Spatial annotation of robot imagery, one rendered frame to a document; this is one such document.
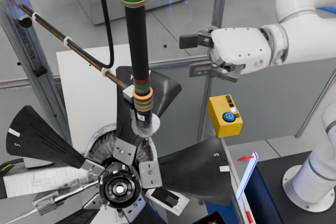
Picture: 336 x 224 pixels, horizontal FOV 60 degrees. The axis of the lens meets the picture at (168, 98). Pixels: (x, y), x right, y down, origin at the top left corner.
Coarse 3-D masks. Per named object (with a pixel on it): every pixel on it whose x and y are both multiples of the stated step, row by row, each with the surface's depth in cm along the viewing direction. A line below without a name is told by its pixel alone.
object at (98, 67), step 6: (18, 6) 91; (36, 18) 86; (42, 24) 84; (48, 30) 83; (72, 48) 77; (78, 54) 76; (90, 60) 74; (96, 66) 72; (108, 72) 71; (114, 78) 69; (120, 84) 68
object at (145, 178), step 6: (144, 162) 93; (150, 162) 94; (156, 162) 94; (144, 168) 92; (150, 168) 92; (156, 168) 92; (144, 174) 91; (156, 174) 91; (144, 180) 89; (150, 180) 89; (156, 180) 90; (144, 186) 88; (150, 186) 88; (156, 186) 88
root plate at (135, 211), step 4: (140, 196) 95; (136, 200) 93; (140, 200) 94; (132, 204) 91; (140, 204) 94; (144, 204) 95; (124, 208) 88; (128, 208) 90; (132, 208) 91; (136, 208) 92; (140, 208) 94; (124, 212) 88; (132, 212) 91; (136, 212) 92; (128, 216) 89; (132, 216) 90; (128, 220) 89; (132, 220) 90
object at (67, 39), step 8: (104, 0) 53; (104, 8) 54; (32, 16) 85; (40, 16) 87; (104, 16) 56; (48, 24) 82; (56, 32) 80; (64, 40) 77; (72, 40) 79; (80, 48) 75; (112, 48) 62; (88, 56) 73; (112, 56) 64; (104, 64) 69; (112, 64) 66; (104, 72) 71
